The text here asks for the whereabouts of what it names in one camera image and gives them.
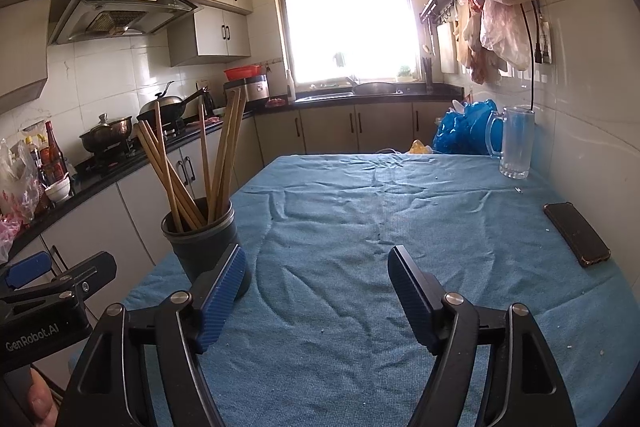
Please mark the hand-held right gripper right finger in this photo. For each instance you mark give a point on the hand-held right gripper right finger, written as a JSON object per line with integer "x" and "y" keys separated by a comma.
{"x": 415, "y": 297}

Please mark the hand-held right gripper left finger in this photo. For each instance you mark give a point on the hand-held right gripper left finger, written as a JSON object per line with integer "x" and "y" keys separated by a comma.
{"x": 220, "y": 297}

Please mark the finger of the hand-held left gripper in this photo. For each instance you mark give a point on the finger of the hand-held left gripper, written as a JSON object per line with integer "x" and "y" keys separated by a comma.
{"x": 82, "y": 277}
{"x": 25, "y": 268}

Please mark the dark grey perforated utensil holder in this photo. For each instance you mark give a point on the dark grey perforated utensil holder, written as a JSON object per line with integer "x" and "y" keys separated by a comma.
{"x": 200, "y": 252}

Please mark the bunch of wooden chopsticks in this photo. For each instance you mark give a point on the bunch of wooden chopsticks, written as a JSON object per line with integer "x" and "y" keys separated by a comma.
{"x": 225, "y": 157}

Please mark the person's left hand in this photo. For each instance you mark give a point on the person's left hand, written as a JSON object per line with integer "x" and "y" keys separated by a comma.
{"x": 42, "y": 399}

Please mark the white red printed plastic bag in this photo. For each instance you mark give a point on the white red printed plastic bag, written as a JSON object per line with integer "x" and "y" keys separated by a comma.
{"x": 15, "y": 187}

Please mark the white ceramic bowl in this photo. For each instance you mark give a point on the white ceramic bowl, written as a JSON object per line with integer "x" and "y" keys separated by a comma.
{"x": 60, "y": 192}

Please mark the blue towel table cover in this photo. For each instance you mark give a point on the blue towel table cover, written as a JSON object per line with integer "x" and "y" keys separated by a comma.
{"x": 350, "y": 217}

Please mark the dark sauce bottle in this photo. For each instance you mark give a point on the dark sauce bottle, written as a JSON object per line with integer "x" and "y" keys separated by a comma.
{"x": 52, "y": 152}

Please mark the black kitchen countertop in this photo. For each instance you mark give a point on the black kitchen countertop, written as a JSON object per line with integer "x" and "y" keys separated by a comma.
{"x": 130, "y": 157}

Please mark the metal cooking pot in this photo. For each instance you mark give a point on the metal cooking pot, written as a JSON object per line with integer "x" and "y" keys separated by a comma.
{"x": 105, "y": 134}

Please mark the small yellow plastic bag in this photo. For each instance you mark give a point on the small yellow plastic bag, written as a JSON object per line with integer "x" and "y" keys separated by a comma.
{"x": 420, "y": 148}

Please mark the blue plastic bag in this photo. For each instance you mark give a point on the blue plastic bag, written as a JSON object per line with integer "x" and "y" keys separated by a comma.
{"x": 460, "y": 132}

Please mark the phone in black case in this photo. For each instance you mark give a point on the phone in black case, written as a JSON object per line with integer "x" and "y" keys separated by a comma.
{"x": 575, "y": 232}

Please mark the black gas stove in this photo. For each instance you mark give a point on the black gas stove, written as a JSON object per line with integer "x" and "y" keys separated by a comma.
{"x": 170, "y": 127}

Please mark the clear glass mug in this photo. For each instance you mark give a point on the clear glass mug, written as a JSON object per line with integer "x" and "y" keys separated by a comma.
{"x": 515, "y": 142}

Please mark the black wok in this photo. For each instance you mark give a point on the black wok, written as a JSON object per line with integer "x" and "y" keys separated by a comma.
{"x": 165, "y": 104}

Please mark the beige lower kitchen cabinets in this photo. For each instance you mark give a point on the beige lower kitchen cabinets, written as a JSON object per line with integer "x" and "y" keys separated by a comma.
{"x": 325, "y": 127}

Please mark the small pink object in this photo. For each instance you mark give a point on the small pink object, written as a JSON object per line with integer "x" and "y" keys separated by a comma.
{"x": 274, "y": 103}

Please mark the silver rice cooker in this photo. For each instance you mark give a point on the silver rice cooker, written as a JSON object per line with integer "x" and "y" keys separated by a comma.
{"x": 256, "y": 89}

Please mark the steel sink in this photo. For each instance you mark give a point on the steel sink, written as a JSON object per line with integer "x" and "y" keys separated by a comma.
{"x": 325, "y": 97}

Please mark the dark chopstick caddy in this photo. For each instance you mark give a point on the dark chopstick caddy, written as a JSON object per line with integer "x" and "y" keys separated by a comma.
{"x": 427, "y": 77}

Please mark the metal faucet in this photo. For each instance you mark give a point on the metal faucet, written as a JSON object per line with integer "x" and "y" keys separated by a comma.
{"x": 351, "y": 82}

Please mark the red plastic basin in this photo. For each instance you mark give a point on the red plastic basin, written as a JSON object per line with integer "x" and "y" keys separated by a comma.
{"x": 242, "y": 73}

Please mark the small green potted plant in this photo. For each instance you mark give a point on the small green potted plant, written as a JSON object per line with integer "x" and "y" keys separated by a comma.
{"x": 404, "y": 72}

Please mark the brownish hanging plastic bag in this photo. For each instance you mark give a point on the brownish hanging plastic bag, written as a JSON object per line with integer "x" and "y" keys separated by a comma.
{"x": 477, "y": 62}

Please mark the white cutting board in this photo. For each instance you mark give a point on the white cutting board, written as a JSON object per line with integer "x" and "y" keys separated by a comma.
{"x": 446, "y": 49}

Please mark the steel range hood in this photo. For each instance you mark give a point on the steel range hood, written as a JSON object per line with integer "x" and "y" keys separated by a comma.
{"x": 120, "y": 7}

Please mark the pinkish hanging plastic bag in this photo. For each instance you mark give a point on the pinkish hanging plastic bag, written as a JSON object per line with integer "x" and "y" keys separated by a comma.
{"x": 502, "y": 32}

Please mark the kitchen window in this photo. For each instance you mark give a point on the kitchen window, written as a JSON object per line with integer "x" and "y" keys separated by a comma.
{"x": 350, "y": 7}

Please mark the black wall rack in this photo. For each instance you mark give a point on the black wall rack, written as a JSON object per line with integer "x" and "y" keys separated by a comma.
{"x": 437, "y": 4}

